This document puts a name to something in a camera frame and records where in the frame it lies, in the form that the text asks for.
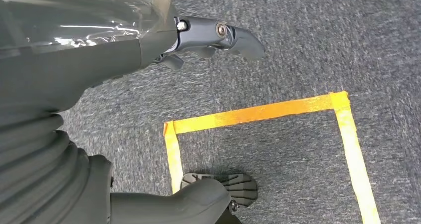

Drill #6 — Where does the yellow floor tape square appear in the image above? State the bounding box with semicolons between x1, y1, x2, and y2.
163;90;382;224

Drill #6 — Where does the grey left robot foot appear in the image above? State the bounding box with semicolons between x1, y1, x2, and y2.
180;172;259;224

